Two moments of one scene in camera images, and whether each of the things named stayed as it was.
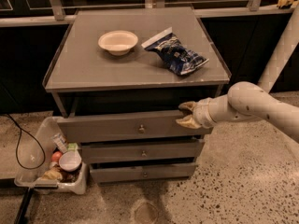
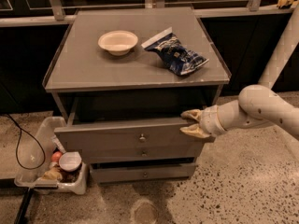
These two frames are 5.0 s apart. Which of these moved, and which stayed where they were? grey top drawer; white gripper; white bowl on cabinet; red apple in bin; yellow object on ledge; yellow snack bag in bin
Moved: white gripper; grey top drawer
Stayed: red apple in bin; white bowl on cabinet; yellow snack bag in bin; yellow object on ledge
